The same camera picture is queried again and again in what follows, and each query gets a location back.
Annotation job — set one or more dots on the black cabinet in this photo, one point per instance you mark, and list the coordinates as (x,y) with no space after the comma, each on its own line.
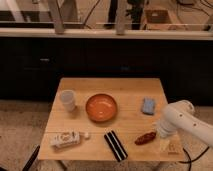
(31,68)

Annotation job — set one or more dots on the cardboard box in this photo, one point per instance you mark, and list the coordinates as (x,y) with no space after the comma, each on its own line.
(159,19)

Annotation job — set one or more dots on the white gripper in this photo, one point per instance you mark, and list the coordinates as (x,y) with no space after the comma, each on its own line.
(164,143)

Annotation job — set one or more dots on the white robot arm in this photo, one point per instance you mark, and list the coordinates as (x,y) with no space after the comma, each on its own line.
(180,115)

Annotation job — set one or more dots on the blue sponge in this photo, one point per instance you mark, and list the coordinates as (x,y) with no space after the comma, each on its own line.
(148,106)

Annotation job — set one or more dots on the small white cube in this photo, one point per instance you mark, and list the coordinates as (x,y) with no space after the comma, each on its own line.
(86,135)

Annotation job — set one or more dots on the orange bowl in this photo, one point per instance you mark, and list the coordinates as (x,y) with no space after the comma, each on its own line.
(101,107)

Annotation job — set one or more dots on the white plastic cup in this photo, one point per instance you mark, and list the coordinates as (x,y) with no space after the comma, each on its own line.
(67,99)

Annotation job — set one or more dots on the black white striped block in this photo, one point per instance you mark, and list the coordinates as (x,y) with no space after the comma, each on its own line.
(116,146)

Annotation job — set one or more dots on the white carton box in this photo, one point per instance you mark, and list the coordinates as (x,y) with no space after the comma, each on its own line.
(65,139)

